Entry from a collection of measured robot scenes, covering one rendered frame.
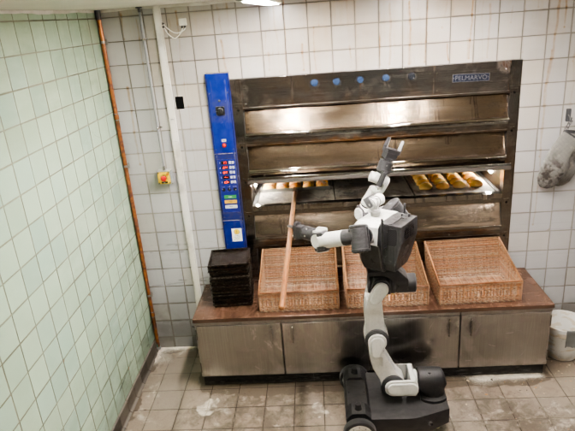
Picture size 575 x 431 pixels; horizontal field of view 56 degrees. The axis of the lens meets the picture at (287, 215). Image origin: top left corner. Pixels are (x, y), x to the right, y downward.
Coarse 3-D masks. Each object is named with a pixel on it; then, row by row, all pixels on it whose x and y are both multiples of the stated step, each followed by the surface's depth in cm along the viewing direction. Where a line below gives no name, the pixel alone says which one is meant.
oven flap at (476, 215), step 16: (416, 208) 397; (432, 208) 396; (448, 208) 396; (464, 208) 395; (480, 208) 394; (496, 208) 394; (256, 224) 404; (272, 224) 404; (288, 224) 403; (304, 224) 402; (320, 224) 401; (336, 224) 401; (352, 224) 400; (432, 224) 397; (448, 224) 396; (464, 224) 395; (480, 224) 395; (496, 224) 394
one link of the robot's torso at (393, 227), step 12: (372, 216) 304; (384, 216) 302; (396, 216) 301; (408, 216) 300; (372, 228) 294; (384, 228) 293; (396, 228) 288; (408, 228) 304; (372, 240) 295; (384, 240) 295; (396, 240) 291; (408, 240) 298; (372, 252) 301; (384, 252) 298; (396, 252) 293; (408, 252) 307; (372, 264) 305; (384, 264) 301; (396, 264) 298
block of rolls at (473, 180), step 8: (416, 176) 429; (424, 176) 422; (432, 176) 422; (440, 176) 420; (448, 176) 421; (456, 176) 419; (464, 176) 421; (472, 176) 411; (424, 184) 405; (440, 184) 403; (456, 184) 403; (464, 184) 403; (472, 184) 403; (480, 184) 403
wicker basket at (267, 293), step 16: (272, 256) 406; (304, 256) 405; (320, 256) 404; (272, 272) 408; (288, 272) 407; (304, 272) 407; (320, 272) 406; (336, 272) 379; (272, 288) 403; (288, 288) 401; (304, 288) 399; (320, 288) 397; (336, 288) 382; (272, 304) 371; (288, 304) 370; (304, 304) 370; (320, 304) 369; (336, 304) 368
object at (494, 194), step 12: (468, 192) 393; (480, 192) 392; (492, 192) 390; (264, 204) 401; (276, 204) 399; (288, 204) 397; (300, 204) 396; (312, 204) 396; (324, 204) 396; (336, 204) 395; (348, 204) 395
